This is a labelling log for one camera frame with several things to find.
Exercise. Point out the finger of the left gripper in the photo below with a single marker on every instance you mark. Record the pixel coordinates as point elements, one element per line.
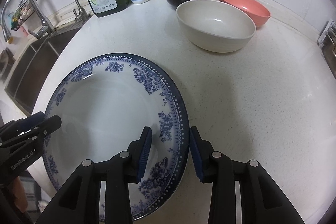
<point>22,125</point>
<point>47,127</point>

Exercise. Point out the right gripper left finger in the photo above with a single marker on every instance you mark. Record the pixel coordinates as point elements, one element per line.
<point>78,200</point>

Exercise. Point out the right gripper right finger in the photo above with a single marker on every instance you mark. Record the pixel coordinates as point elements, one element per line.
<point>262,200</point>

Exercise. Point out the large blue floral plate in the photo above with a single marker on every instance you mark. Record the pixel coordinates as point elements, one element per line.
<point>104,104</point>

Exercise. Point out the cream white bowl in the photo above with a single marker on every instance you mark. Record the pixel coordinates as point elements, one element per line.
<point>215,26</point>

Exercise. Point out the tall chrome kitchen faucet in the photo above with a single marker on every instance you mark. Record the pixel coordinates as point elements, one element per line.
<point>47,27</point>

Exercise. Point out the stainless steel sink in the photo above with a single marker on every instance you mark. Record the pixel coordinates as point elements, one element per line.
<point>36,62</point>

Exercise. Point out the white pot rack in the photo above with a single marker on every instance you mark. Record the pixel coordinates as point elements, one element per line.
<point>323,35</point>

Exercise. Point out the pink bowl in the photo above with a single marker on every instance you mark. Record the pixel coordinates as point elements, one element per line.
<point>255,10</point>

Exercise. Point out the wire sponge basket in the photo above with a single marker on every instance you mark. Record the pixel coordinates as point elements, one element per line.
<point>22,13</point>

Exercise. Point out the steel pan with handle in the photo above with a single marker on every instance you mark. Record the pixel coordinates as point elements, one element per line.
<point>328,51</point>

